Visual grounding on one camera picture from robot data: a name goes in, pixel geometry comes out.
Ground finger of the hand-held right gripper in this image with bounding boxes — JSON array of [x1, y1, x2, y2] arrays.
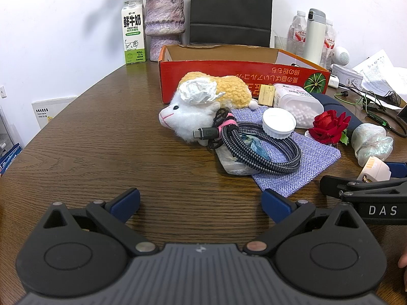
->
[[319, 175, 407, 203], [385, 162, 407, 178]]

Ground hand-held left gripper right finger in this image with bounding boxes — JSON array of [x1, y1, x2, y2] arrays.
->
[[243, 188, 368, 257]]

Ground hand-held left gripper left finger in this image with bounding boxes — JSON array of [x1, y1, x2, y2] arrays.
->
[[41, 187, 158, 257]]

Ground white and orange plug adapter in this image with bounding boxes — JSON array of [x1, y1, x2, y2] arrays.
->
[[356, 156, 391, 183]]

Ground pearly white plastic wrap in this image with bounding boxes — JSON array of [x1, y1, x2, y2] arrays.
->
[[351, 123, 394, 167]]

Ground clear plastic bag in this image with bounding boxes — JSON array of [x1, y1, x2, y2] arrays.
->
[[216, 132, 271, 176]]

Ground red artificial rose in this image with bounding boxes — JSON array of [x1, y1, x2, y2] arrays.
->
[[308, 110, 352, 147]]

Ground black braided cable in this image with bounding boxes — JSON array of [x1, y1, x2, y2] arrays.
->
[[192, 108, 302, 175]]

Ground white ribbed round lid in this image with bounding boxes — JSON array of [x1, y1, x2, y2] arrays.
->
[[262, 108, 297, 140]]

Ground white plastic bead container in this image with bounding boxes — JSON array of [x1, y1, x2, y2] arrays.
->
[[273, 83, 325, 127]]

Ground pink cable tie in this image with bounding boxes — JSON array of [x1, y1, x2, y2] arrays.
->
[[218, 113, 238, 131]]

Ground white and yellow plush sheep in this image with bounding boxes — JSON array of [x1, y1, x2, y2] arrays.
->
[[159, 71, 259, 143]]

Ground white tissue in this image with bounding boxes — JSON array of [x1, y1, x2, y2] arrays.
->
[[178, 77, 226, 105]]

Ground red cardboard box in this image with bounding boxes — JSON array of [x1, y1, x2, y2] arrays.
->
[[158, 44, 332, 105]]

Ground wooden desktop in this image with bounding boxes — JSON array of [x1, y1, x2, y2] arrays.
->
[[0, 60, 407, 305]]

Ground purple woven cloth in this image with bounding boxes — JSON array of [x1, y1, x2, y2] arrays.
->
[[229, 105, 342, 198]]

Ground black and green neckband earphones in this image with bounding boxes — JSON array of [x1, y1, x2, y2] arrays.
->
[[334, 90, 407, 138]]

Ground navy blue case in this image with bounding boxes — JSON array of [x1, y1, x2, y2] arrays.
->
[[313, 92, 363, 135]]

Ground stack of white papers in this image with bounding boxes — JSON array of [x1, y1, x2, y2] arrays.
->
[[352, 49, 407, 97]]

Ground small wooden block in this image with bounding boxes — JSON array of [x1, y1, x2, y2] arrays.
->
[[258, 84, 275, 107]]

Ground blue box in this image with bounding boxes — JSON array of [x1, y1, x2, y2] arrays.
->
[[0, 142, 23, 176]]

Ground white round speaker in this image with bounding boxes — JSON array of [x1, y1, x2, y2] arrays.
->
[[332, 46, 350, 67]]

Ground clear water bottle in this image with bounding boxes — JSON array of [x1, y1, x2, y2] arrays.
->
[[323, 21, 337, 69], [288, 10, 307, 56]]

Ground white thermos bottle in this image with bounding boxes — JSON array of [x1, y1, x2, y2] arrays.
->
[[305, 8, 326, 66]]

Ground white and green milk carton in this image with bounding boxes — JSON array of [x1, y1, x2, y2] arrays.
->
[[122, 0, 147, 66]]

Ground purple textured vase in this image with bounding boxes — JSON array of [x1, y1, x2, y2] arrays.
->
[[144, 0, 185, 62]]

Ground black chair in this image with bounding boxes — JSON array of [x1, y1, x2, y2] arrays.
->
[[190, 0, 273, 48]]

